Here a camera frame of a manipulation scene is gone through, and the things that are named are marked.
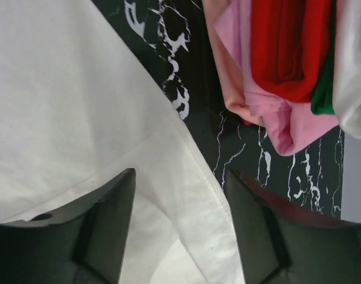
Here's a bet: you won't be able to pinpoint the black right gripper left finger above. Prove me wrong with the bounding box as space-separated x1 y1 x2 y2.
0 169 136 283

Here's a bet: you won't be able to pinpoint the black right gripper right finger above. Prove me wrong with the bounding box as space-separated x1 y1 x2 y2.
225 170 361 283

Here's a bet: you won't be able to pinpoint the white t-shirt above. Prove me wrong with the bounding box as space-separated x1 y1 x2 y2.
0 1 244 283

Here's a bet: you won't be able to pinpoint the pink folded shirt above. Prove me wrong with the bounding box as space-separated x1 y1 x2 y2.
202 1 338 156

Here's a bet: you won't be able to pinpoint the green folded shirt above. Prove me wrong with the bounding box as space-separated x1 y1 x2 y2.
311 38 335 115

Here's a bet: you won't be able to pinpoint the white folded shirt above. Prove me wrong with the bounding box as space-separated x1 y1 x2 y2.
333 0 361 139

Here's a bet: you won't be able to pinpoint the red folded shirt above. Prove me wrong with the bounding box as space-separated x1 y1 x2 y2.
250 0 333 102

